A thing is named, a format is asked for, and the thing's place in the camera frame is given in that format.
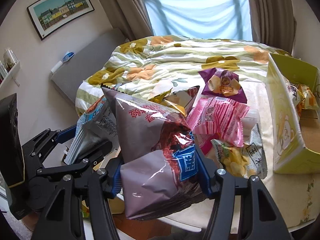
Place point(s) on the white wall shelf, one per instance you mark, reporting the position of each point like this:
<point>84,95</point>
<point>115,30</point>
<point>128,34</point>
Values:
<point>11,75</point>

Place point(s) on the orange chip bag in box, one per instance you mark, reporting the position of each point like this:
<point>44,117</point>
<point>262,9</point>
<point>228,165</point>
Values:
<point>309,100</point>

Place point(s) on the framed townscape picture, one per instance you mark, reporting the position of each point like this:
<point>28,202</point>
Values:
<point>49,15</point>

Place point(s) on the white Oishi bag in box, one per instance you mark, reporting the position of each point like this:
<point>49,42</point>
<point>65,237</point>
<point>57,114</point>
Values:
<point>295,95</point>

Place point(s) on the light blue hanging cloth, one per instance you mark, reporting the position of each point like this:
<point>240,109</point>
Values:
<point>227,19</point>

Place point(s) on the purple chip bag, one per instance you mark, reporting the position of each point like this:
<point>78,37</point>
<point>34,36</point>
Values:
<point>222,83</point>

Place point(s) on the left beige curtain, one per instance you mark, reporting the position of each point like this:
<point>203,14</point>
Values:
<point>130,16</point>

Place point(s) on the white blue tube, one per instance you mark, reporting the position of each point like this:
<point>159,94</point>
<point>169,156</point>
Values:
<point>65,59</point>

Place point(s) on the mauve red snack bag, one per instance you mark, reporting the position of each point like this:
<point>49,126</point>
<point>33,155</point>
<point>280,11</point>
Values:
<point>160,172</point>

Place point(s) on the grey upholstered headboard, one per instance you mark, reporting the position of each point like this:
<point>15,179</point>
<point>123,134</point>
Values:
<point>90,59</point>

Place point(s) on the floral striped quilt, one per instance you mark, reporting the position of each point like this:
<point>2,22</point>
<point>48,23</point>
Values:
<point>138,66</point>

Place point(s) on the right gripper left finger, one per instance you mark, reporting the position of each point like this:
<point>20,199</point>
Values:
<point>62,217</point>

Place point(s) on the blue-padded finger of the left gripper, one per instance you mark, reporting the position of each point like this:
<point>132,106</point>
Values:
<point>67,134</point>

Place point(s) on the glass jar on shelf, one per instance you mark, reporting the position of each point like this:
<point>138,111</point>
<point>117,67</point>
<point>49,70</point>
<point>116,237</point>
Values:
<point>10,59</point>

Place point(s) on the grey corn snack bag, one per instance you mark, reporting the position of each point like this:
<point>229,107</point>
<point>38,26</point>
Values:
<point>244,161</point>

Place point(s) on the pink striped snack bag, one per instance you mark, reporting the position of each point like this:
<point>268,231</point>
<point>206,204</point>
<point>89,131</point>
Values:
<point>219,116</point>

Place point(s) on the white blue snack bag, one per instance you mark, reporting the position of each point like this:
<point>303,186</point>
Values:
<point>96,125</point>

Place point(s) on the right beige curtain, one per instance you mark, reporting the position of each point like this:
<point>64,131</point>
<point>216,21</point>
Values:
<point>273,23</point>

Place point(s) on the brown yellow ATR bag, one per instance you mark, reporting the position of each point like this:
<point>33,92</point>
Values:
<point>182,100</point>

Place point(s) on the beige curtain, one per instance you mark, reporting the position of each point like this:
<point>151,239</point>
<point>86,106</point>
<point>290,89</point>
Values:
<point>273,23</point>
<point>130,16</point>

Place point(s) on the green cardboard box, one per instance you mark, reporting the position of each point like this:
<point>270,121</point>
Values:
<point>296,140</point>

